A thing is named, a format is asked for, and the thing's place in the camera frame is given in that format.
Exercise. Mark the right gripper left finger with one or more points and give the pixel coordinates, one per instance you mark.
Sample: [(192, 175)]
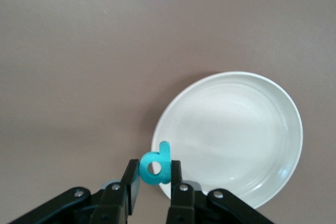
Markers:
[(113, 203)]

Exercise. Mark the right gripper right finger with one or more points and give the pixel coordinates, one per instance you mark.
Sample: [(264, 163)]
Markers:
[(183, 205)]

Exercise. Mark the teal letter p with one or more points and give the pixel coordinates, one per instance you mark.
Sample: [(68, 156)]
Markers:
[(164, 153)]

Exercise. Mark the beige brown plate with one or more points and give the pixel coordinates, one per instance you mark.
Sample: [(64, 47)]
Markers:
[(236, 134)]

